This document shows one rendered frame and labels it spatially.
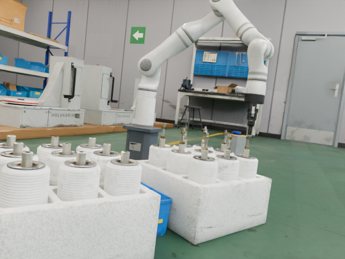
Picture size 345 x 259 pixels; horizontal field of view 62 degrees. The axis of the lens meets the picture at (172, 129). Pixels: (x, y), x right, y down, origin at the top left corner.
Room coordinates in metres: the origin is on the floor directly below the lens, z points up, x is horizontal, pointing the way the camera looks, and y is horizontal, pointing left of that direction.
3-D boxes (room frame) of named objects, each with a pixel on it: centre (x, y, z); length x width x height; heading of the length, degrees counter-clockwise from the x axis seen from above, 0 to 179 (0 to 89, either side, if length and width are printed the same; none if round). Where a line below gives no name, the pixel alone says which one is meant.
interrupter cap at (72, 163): (0.68, 0.21, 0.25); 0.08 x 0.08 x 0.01
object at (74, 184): (0.68, 0.21, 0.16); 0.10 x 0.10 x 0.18
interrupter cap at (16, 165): (0.61, 0.31, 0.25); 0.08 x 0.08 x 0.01
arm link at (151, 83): (1.38, 0.14, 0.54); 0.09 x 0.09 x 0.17; 76
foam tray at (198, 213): (1.12, -0.13, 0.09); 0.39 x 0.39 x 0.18; 40
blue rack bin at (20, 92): (5.48, 3.16, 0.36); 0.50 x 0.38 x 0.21; 69
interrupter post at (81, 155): (0.68, 0.21, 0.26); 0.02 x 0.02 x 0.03
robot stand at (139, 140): (1.38, 0.14, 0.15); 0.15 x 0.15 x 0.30; 68
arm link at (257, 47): (1.10, -0.29, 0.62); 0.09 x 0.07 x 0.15; 130
